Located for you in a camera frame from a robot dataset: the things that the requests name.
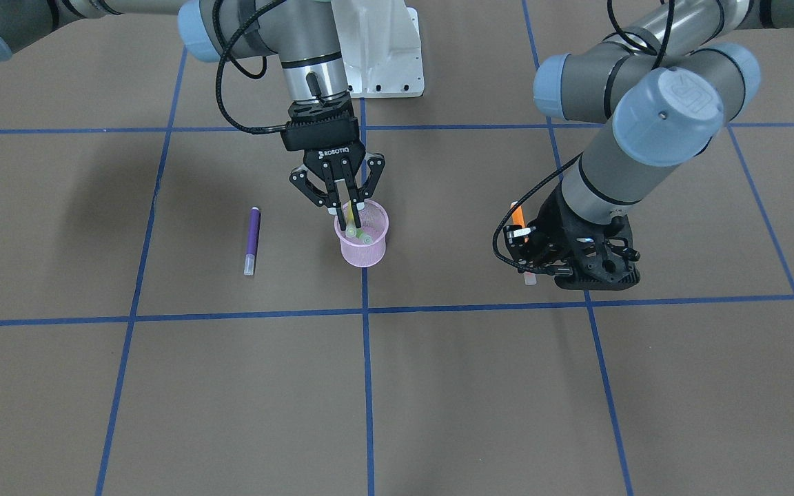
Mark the green highlighter pen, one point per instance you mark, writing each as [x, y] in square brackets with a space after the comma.
[363, 238]

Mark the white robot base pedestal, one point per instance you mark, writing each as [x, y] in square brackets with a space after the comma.
[382, 48]

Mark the brown paper table mat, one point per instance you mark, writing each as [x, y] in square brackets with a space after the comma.
[136, 358]

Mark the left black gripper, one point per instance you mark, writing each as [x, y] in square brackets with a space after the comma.
[560, 215]

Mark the pink mesh pen holder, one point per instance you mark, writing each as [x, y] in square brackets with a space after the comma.
[375, 221]

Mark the yellow highlighter pen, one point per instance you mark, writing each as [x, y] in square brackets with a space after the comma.
[352, 231]

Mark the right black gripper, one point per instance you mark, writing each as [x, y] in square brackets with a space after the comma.
[333, 162]

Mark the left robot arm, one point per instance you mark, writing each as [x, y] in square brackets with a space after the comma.
[661, 88]

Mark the purple highlighter pen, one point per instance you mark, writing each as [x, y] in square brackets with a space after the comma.
[253, 231]

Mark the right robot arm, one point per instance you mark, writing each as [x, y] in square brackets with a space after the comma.
[302, 34]

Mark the orange highlighter pen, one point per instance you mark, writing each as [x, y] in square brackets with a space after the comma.
[517, 217]

